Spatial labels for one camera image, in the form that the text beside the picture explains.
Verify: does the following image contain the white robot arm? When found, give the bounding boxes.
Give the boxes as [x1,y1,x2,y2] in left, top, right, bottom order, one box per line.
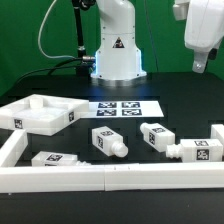
[91,0,224,87]

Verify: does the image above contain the grey cable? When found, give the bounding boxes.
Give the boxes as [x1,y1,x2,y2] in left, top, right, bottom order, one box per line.
[37,0,84,61]

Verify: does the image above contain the black cables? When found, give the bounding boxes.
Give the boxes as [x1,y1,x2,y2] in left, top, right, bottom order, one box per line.
[13,56,98,88]

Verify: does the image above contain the white U-shaped fence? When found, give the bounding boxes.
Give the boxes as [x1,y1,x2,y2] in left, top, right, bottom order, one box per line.
[0,130,224,193]

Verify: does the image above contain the white sheet with tags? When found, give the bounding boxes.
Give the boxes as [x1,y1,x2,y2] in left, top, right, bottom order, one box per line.
[84,101,163,118]

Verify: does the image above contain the black camera pole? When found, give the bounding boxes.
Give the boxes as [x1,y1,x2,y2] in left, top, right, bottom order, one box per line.
[71,0,96,76]

